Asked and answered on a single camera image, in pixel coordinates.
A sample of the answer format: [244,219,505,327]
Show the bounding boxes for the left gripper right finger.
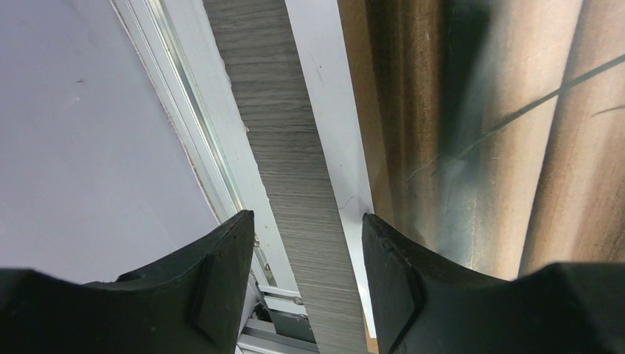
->
[362,214,624,353]

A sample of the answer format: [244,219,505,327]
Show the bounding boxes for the brown cardboard backing board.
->
[363,317,379,354]

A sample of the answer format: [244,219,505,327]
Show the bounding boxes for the aluminium side rail left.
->
[114,1,318,353]

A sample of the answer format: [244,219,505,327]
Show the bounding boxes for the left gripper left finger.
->
[1,210,254,353]

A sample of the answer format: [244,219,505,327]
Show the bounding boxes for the photo of plant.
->
[287,1,624,338]

